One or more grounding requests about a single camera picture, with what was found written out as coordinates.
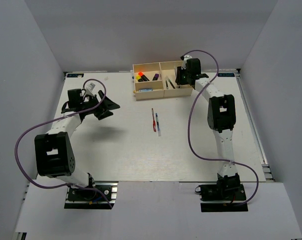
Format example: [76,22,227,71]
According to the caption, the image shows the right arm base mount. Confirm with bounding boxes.
[194,184,249,213]

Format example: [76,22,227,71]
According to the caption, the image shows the red pen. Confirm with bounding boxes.
[151,108,157,132]

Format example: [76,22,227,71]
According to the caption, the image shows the blue clear pen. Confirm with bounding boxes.
[155,112,161,137]

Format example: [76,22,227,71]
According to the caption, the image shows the green clear pen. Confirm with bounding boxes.
[167,78,176,89]

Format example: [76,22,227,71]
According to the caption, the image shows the left table logo sticker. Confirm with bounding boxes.
[66,73,84,78]

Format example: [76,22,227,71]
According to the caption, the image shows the blue clear highlighter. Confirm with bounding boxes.
[138,88,153,93]

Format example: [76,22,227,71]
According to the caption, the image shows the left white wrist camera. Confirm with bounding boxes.
[83,82,96,97]

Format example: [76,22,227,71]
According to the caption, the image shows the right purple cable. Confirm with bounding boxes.
[182,49,259,206]

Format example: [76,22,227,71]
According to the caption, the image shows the table logo sticker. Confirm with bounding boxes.
[217,72,235,78]
[66,73,84,78]

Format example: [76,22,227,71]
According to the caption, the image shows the purple cap highlighter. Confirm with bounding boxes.
[152,73,159,81]

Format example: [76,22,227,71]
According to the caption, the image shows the purple cable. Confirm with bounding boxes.
[182,49,259,206]
[14,79,113,209]

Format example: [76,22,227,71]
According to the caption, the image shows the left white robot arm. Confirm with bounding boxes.
[34,88,120,200]

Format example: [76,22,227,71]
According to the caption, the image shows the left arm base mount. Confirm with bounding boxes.
[64,181,118,210]

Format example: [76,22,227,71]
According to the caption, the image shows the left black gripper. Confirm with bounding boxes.
[80,90,120,120]

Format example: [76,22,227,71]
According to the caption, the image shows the black clear pen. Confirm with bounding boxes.
[165,77,169,90]

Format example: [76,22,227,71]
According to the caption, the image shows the wooden compartment box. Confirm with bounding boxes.
[132,60,193,101]

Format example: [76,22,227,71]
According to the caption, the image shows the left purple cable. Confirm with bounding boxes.
[14,79,113,209]

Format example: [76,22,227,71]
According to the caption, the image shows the orange cap highlighter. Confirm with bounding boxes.
[138,72,150,82]

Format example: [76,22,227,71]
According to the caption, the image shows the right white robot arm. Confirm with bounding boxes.
[175,55,240,200]

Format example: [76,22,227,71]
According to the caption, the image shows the right table logo sticker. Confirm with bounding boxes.
[217,72,235,78]

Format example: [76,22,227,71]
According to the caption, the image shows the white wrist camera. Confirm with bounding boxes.
[181,54,192,70]
[83,82,96,97]

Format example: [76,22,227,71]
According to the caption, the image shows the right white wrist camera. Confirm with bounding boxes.
[181,54,192,70]

